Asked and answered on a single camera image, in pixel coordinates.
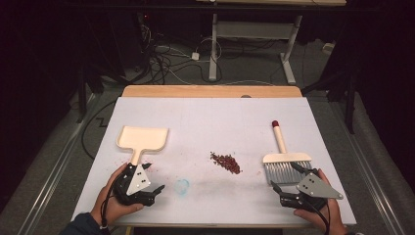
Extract black floor cable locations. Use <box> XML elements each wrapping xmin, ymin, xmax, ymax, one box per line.
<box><xmin>80</xmin><ymin>99</ymin><xmax>117</xmax><ymax>161</ymax></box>

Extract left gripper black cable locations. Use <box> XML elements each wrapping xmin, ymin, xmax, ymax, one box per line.
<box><xmin>100</xmin><ymin>180</ymin><xmax>118</xmax><ymax>231</ymax></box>

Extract person's left hand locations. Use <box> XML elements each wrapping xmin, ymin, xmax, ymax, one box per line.
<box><xmin>90</xmin><ymin>162</ymin><xmax>145</xmax><ymax>227</ymax></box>

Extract cream hand brush grey bristles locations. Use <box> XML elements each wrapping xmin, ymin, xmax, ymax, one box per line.
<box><xmin>262</xmin><ymin>119</ymin><xmax>313</xmax><ymax>186</ymax></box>

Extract cream plastic dustpan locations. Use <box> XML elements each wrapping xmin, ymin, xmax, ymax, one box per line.
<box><xmin>115</xmin><ymin>124</ymin><xmax>170</xmax><ymax>165</ymax></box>

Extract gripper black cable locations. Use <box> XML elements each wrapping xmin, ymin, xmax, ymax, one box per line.
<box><xmin>302</xmin><ymin>198</ymin><xmax>331</xmax><ymax>235</ymax></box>
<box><xmin>100</xmin><ymin>180</ymin><xmax>118</xmax><ymax>231</ymax></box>

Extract white board sheet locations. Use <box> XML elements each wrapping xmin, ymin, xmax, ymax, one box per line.
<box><xmin>70</xmin><ymin>96</ymin><xmax>357</xmax><ymax>227</ymax></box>

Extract metal floor rail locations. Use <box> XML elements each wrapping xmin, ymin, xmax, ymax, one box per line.
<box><xmin>329</xmin><ymin>101</ymin><xmax>407</xmax><ymax>235</ymax></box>
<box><xmin>19</xmin><ymin>93</ymin><xmax>96</xmax><ymax>235</ymax></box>

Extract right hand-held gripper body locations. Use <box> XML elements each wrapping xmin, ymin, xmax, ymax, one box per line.
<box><xmin>278</xmin><ymin>172</ymin><xmax>345</xmax><ymax>211</ymax></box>

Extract small white box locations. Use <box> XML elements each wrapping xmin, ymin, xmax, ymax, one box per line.
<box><xmin>322</xmin><ymin>41</ymin><xmax>337</xmax><ymax>55</ymax></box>

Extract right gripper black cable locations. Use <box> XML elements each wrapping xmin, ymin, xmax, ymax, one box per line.
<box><xmin>302</xmin><ymin>198</ymin><xmax>331</xmax><ymax>235</ymax></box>

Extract white-legged desk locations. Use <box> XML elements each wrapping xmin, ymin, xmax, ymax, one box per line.
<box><xmin>195</xmin><ymin>0</ymin><xmax>347</xmax><ymax>86</ymax></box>

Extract group of red kidney beans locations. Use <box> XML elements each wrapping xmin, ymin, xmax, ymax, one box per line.
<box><xmin>209</xmin><ymin>151</ymin><xmax>243</xmax><ymax>175</ymax></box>

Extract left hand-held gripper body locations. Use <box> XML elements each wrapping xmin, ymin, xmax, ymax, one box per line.
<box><xmin>112</xmin><ymin>163</ymin><xmax>157</xmax><ymax>208</ymax></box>

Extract bundle of floor cables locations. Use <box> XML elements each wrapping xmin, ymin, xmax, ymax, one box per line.
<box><xmin>140</xmin><ymin>23</ymin><xmax>226</xmax><ymax>86</ymax></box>

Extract person's right hand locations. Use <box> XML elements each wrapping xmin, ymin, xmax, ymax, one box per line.
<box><xmin>293</xmin><ymin>167</ymin><xmax>348</xmax><ymax>235</ymax></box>

